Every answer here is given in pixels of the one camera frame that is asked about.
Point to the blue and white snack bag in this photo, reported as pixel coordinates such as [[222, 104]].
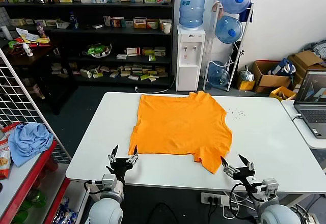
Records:
[[63, 212]]

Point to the red and white cart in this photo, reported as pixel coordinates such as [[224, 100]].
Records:
[[28, 180]]

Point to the silver foil bag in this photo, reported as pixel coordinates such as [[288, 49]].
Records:
[[246, 75]]

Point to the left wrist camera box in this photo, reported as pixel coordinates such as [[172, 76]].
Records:
[[108, 180]]

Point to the grey open laptop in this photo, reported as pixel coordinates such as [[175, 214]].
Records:
[[312, 112]]

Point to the red snack bag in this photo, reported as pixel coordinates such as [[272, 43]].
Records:
[[3, 160]]

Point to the closed brown cardboard box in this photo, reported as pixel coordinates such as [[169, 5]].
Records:
[[305, 58]]

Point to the dark blue bottle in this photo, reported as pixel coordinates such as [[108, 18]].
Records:
[[74, 21]]

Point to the pile of patterned clothes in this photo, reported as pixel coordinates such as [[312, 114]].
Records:
[[318, 48]]

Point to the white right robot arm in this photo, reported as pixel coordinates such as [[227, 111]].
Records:
[[277, 215]]

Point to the small white bottle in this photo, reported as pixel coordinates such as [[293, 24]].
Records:
[[28, 51]]

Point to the small white side table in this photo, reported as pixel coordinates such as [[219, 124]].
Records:
[[309, 142]]

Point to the purple drink bottle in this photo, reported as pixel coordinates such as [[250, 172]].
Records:
[[41, 30]]

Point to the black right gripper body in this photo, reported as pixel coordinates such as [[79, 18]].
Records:
[[244, 174]]

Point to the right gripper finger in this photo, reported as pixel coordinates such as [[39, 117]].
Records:
[[247, 164], [227, 168]]

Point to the dark wooden table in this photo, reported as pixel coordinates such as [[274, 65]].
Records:
[[38, 56]]

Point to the white paper cup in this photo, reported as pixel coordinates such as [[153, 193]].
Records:
[[167, 28]]

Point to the open brown cardboard box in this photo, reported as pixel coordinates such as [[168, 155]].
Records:
[[272, 80]]

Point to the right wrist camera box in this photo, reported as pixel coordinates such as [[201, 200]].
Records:
[[270, 185]]

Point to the red and white medicine box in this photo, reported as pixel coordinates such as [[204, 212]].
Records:
[[133, 51]]

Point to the white plug adapter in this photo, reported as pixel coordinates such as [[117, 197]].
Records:
[[225, 200]]

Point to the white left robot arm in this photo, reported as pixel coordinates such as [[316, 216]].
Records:
[[105, 211]]

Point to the orange and white medicine box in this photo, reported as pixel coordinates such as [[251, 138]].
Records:
[[140, 23]]

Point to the black shelf unit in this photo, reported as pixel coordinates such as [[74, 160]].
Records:
[[114, 37]]

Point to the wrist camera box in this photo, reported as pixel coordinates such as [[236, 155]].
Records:
[[108, 180], [270, 185]]

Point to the light blue crumpled cloth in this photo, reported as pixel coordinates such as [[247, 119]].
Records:
[[30, 140]]

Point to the orange t-shirt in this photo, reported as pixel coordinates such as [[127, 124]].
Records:
[[178, 127]]

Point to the green plastic bottle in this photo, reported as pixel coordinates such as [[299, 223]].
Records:
[[37, 198]]

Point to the white power strip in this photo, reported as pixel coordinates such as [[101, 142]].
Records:
[[211, 198]]

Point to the white metal jug rack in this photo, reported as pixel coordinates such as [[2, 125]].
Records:
[[248, 30]]

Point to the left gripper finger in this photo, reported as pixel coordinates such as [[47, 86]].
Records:
[[113, 155], [134, 155]]

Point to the yellow plastic bin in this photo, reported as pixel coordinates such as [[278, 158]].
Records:
[[277, 93]]

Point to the small yellow box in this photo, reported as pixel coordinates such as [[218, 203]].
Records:
[[246, 85]]

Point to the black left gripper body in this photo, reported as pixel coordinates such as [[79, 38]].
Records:
[[119, 166]]

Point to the bowl of green packets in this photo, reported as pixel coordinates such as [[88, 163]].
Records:
[[98, 50]]

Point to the white water dispenser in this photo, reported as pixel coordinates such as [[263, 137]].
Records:
[[188, 66]]

